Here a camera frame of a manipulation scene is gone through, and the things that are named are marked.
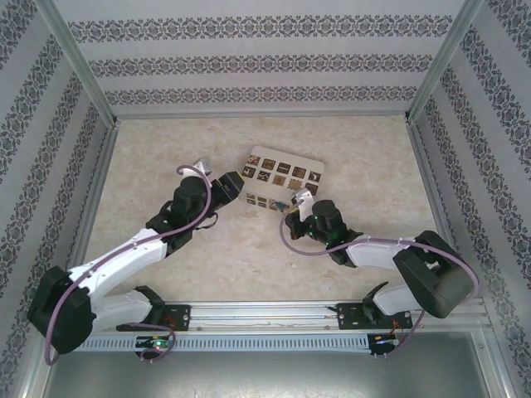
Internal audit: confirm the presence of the white box with brown tiles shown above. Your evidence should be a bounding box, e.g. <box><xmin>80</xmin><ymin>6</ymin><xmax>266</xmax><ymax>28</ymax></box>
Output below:
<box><xmin>239</xmin><ymin>144</ymin><xmax>325</xmax><ymax>213</ymax></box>

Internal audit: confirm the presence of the left controller board green light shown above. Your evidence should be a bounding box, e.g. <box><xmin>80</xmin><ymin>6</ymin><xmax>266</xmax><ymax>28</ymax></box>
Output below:
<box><xmin>134</xmin><ymin>336</ymin><xmax>173</xmax><ymax>353</ymax></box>

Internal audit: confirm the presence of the grey metal sheet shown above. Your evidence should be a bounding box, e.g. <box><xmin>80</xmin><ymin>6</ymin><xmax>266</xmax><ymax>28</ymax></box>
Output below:
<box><xmin>41</xmin><ymin>351</ymin><xmax>505</xmax><ymax>398</ymax></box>

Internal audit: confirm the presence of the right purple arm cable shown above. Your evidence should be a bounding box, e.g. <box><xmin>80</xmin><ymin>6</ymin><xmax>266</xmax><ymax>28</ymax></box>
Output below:
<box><xmin>280</xmin><ymin>206</ymin><xmax>480</xmax><ymax>360</ymax></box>

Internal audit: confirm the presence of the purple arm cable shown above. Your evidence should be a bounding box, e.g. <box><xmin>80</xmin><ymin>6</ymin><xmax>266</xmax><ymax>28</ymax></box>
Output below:
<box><xmin>280</xmin><ymin>206</ymin><xmax>480</xmax><ymax>360</ymax></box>
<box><xmin>43</xmin><ymin>164</ymin><xmax>221</xmax><ymax>366</ymax></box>

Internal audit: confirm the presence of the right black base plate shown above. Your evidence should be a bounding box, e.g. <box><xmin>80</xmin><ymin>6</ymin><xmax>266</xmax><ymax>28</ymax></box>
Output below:
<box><xmin>335</xmin><ymin>302</ymin><xmax>415</xmax><ymax>332</ymax></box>

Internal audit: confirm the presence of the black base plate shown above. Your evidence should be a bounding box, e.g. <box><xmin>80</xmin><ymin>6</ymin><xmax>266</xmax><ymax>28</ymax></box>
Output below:
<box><xmin>136</xmin><ymin>303</ymin><xmax>192</xmax><ymax>332</ymax></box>
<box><xmin>335</xmin><ymin>302</ymin><xmax>415</xmax><ymax>332</ymax></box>

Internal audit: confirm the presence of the long aluminium mounting rail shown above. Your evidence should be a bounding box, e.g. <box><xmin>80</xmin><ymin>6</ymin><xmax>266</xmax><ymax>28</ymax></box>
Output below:
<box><xmin>89</xmin><ymin>298</ymin><xmax>489</xmax><ymax>332</ymax></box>

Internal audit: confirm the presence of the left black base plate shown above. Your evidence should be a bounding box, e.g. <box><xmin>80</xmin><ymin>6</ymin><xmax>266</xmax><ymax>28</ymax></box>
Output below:
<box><xmin>136</xmin><ymin>303</ymin><xmax>192</xmax><ymax>332</ymax></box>

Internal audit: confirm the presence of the grey slotted cable duct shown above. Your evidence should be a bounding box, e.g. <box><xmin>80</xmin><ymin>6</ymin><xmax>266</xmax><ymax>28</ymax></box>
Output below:
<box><xmin>78</xmin><ymin>334</ymin><xmax>370</xmax><ymax>353</ymax></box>

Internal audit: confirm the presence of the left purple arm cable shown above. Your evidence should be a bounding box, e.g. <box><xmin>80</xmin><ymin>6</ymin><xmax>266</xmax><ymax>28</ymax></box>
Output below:
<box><xmin>43</xmin><ymin>164</ymin><xmax>221</xmax><ymax>366</ymax></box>

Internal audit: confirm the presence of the aluminium frame post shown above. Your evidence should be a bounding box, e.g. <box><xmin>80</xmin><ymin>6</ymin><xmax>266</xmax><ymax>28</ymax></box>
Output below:
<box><xmin>404</xmin><ymin>0</ymin><xmax>486</xmax><ymax>124</ymax></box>
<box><xmin>31</xmin><ymin>0</ymin><xmax>119</xmax><ymax>125</ymax></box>

